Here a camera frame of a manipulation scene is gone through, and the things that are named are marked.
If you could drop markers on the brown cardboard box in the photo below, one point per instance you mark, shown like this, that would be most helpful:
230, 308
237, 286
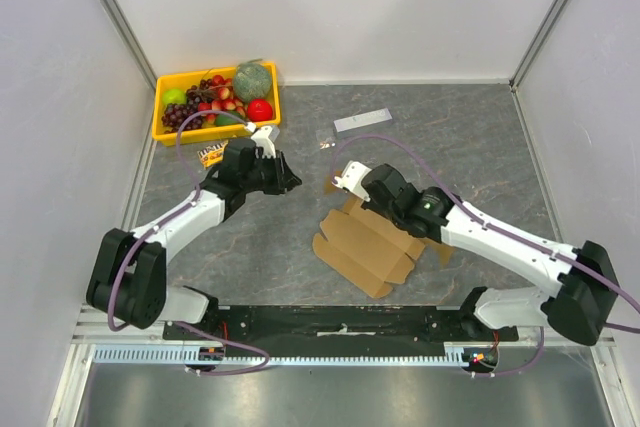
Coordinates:
368, 250

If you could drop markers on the dark purple grape bunch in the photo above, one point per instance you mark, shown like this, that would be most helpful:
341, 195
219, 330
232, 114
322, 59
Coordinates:
175, 115

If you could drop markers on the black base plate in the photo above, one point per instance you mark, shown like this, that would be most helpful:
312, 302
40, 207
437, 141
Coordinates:
252, 324

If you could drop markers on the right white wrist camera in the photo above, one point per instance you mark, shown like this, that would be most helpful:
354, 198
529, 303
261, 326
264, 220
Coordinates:
350, 179

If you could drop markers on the green netted melon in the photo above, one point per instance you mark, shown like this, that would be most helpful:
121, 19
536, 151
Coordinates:
251, 81

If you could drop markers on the green avocado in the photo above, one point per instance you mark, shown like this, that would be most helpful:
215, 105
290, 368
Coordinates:
228, 119

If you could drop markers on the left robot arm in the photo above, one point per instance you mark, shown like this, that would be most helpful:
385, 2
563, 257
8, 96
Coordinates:
129, 278

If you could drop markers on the grey slim carton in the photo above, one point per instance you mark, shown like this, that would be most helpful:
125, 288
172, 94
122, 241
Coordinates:
362, 121

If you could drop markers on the yellow plastic bin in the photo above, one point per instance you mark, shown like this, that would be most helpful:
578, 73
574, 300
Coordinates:
200, 127

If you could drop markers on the small clear plastic bag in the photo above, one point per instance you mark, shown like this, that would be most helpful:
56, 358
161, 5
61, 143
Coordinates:
325, 138

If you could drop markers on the yellow candy packet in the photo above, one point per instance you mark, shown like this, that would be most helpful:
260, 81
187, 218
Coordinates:
212, 154

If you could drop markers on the red cherry cluster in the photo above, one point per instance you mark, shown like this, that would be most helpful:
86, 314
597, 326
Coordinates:
216, 93

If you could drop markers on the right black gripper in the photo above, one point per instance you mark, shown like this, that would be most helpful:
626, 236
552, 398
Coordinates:
376, 187

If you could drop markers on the green apple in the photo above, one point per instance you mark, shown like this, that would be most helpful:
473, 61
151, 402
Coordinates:
173, 96

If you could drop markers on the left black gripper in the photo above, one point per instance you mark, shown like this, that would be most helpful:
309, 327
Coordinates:
284, 177

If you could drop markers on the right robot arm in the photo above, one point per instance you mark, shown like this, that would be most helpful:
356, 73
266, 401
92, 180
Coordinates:
571, 291

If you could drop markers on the red apple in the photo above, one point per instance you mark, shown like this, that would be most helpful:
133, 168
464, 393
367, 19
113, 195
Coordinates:
259, 110

